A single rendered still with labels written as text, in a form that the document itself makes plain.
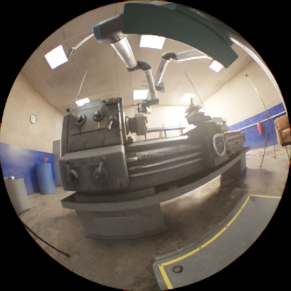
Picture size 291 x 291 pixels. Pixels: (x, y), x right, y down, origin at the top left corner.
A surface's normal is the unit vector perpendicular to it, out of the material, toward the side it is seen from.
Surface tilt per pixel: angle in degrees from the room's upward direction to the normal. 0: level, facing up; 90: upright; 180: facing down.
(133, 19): 180
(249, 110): 90
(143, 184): 90
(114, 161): 90
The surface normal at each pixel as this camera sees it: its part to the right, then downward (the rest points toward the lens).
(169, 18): 0.17, 0.98
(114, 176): 0.17, -0.16
